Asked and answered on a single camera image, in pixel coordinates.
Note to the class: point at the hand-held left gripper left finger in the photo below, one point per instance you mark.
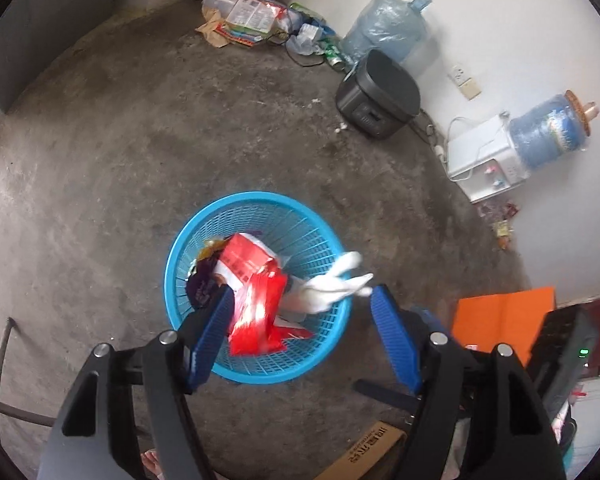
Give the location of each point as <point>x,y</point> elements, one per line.
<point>212,340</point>

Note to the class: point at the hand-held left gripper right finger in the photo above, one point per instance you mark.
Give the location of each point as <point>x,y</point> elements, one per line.
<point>395,340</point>

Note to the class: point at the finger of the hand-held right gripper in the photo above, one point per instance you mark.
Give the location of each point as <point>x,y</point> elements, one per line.
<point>380,392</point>
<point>428,318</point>

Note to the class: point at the red white snack packet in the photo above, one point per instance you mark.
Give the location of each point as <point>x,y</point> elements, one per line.
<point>255,305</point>

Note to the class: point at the purple yellow noodle packet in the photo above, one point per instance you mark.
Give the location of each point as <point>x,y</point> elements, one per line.
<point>202,285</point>

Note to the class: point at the white plastic bag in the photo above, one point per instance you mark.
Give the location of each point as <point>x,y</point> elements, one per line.
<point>325,290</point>

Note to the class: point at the blue plastic mesh basket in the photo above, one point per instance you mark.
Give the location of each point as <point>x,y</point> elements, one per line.
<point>290,232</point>

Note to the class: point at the cardboard box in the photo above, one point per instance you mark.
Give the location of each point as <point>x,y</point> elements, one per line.
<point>365,452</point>

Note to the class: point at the orange folder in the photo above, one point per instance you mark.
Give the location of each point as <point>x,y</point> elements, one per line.
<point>500,320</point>

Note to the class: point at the small wrappers on floor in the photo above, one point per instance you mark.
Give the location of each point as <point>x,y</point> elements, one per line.
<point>502,230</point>

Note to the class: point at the white water dispenser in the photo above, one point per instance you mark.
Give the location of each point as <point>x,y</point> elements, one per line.
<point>480,155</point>

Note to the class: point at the bent metal pipe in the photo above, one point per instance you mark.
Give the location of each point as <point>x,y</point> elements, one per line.
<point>20,412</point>

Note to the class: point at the blue wrapped water jug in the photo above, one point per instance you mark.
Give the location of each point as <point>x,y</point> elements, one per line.
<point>545,130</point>

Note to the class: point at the black rice cooker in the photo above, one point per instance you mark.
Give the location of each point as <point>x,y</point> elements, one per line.
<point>380,90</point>

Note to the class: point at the clear water jug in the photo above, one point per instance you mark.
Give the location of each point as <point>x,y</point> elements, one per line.
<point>385,30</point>

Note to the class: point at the heap of bags and cans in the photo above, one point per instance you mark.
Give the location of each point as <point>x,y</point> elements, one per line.
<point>310,35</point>

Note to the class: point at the pile of flattened packaging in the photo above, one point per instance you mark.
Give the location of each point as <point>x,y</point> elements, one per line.
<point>245,15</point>

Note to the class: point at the grey cabinet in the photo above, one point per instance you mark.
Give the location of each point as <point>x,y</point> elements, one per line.
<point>45,25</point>

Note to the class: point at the wall socket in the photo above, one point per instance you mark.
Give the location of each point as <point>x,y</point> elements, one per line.
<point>465,82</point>

